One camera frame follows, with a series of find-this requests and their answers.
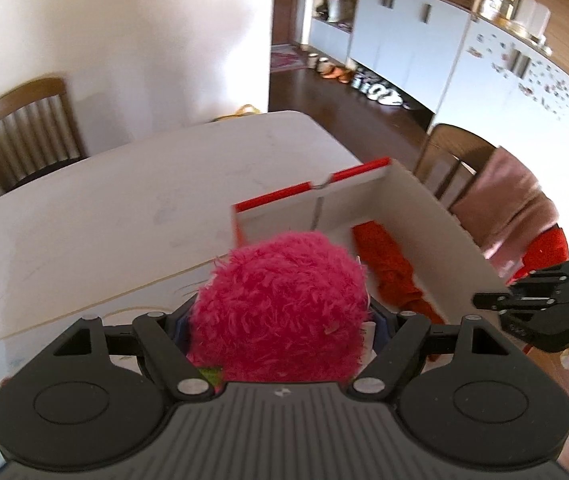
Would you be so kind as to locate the metal pots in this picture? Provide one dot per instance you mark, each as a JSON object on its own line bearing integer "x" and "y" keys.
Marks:
{"x": 502, "y": 0}

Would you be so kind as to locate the pink fluffy plush ball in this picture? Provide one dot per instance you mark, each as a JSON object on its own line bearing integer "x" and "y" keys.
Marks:
{"x": 274, "y": 305}

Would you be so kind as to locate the pink scarf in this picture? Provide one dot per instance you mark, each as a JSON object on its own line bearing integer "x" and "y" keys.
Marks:
{"x": 509, "y": 200}

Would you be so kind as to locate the wooden chair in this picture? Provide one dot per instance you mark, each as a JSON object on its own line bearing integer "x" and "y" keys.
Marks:
{"x": 444, "y": 140}
{"x": 19, "y": 95}

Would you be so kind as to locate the brown wooden door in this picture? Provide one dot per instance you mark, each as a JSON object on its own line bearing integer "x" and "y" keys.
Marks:
{"x": 287, "y": 0}

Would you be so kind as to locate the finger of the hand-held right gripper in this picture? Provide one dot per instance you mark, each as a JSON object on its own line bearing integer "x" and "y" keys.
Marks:
{"x": 492, "y": 301}
{"x": 554, "y": 274}

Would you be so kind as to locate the white cabinet with stickers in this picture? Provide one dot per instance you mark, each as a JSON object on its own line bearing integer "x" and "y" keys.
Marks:
{"x": 504, "y": 100}

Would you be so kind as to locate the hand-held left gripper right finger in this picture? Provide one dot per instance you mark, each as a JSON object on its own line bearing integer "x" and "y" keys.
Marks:
{"x": 394, "y": 347}

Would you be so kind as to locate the open white shelf unit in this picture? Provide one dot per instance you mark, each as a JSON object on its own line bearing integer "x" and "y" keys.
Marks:
{"x": 329, "y": 40}

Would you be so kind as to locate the patterned rug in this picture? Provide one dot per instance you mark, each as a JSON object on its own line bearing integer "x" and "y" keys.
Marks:
{"x": 284, "y": 61}

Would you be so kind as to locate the red cushion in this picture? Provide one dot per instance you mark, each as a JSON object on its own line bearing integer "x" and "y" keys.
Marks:
{"x": 547, "y": 250}

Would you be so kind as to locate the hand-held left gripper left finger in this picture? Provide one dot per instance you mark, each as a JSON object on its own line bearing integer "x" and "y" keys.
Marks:
{"x": 164, "y": 347}

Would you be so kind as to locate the red cloth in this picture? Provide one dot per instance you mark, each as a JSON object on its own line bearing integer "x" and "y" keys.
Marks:
{"x": 389, "y": 265}

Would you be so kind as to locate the red and white cardboard box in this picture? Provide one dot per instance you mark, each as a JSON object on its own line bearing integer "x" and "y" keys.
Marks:
{"x": 429, "y": 240}

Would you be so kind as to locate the row of shoes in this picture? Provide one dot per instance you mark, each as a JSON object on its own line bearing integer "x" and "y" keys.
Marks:
{"x": 382, "y": 92}

